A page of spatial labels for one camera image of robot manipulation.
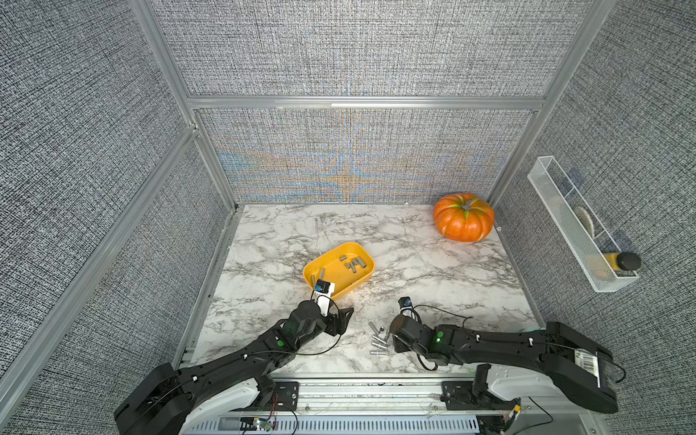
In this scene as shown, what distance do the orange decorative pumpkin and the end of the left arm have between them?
539 mm

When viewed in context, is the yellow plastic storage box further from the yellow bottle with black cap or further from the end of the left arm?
the yellow bottle with black cap

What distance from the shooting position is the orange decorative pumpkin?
1006mm

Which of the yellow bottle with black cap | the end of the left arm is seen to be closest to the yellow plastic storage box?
the end of the left arm

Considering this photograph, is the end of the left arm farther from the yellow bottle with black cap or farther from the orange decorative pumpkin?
the yellow bottle with black cap

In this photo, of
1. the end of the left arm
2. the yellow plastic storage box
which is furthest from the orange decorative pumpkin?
the end of the left arm

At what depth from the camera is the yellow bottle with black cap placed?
24.4 inches

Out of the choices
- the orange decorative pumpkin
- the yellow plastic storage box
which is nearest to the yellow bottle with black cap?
the orange decorative pumpkin

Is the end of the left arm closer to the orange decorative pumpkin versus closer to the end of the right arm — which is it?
the end of the right arm

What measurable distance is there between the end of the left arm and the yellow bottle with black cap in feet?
2.16

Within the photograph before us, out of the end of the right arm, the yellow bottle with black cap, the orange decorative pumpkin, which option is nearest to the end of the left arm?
the end of the right arm

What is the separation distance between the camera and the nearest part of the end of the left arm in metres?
0.72

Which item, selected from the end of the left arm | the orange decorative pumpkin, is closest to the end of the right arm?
the end of the left arm

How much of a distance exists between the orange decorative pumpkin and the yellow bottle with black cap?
39 cm

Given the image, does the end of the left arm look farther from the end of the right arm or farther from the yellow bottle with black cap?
the yellow bottle with black cap
